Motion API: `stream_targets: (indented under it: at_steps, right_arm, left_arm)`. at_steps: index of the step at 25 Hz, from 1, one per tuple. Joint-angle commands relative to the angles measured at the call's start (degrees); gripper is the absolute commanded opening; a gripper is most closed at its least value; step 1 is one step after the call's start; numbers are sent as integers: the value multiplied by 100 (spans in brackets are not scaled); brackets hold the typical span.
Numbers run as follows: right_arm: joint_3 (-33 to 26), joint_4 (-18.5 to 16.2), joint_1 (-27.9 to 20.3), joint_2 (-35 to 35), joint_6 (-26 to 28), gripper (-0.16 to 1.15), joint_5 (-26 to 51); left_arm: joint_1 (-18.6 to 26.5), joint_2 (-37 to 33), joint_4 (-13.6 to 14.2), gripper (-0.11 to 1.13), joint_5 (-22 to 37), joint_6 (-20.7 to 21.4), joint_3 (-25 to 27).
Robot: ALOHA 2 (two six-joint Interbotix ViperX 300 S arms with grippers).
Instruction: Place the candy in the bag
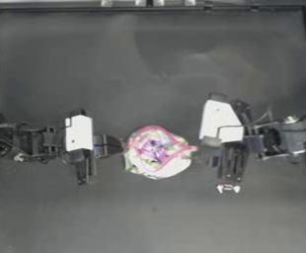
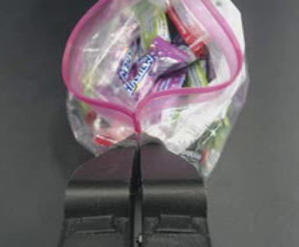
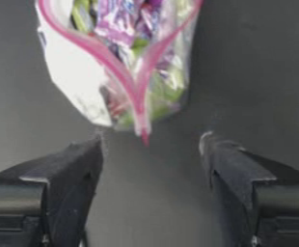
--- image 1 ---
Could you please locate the clear bag with pink zip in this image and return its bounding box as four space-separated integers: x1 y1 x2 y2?
123 125 200 181

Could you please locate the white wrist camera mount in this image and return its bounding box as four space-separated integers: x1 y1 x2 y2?
198 99 246 144
63 114 95 153

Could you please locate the black table frame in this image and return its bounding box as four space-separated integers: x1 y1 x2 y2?
0 0 306 192

